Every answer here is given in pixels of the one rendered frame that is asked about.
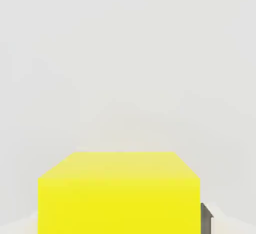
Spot small yellow cube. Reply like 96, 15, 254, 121
37, 151, 201, 234

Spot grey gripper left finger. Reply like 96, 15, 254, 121
3, 210, 39, 234

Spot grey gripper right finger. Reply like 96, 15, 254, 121
200, 202, 249, 234

